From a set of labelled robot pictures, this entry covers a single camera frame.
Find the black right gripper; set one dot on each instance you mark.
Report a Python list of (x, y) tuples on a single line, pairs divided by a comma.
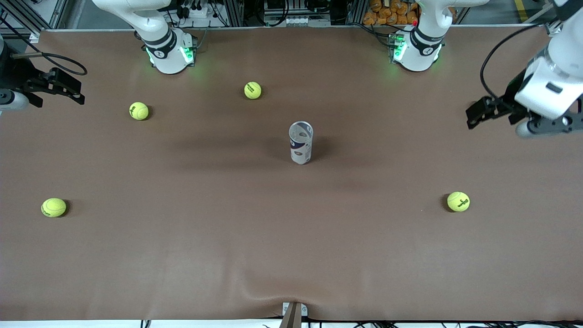
[(17, 73)]

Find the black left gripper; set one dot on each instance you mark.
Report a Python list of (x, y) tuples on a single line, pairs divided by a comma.
[(513, 92)]

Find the clear tennis ball can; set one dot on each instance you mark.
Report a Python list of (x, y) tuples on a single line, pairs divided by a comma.
[(300, 152)]

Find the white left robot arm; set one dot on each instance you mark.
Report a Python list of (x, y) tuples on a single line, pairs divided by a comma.
[(546, 82)]

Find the orange mesh bag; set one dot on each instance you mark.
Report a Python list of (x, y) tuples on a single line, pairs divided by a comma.
[(387, 16)]

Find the white power strip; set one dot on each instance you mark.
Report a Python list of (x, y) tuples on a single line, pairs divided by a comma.
[(196, 12)]

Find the white terminal block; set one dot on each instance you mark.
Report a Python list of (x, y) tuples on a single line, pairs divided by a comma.
[(305, 21)]

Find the brown table mat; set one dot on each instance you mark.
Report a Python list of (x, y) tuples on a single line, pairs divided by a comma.
[(291, 237)]

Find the grey corner bracket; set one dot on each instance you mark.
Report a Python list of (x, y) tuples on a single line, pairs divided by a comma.
[(553, 30), (34, 37)]

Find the aluminium frame post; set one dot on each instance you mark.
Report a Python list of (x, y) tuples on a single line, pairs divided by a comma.
[(235, 12)]

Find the grey metal post bracket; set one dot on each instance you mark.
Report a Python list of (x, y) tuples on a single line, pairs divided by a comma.
[(294, 319)]

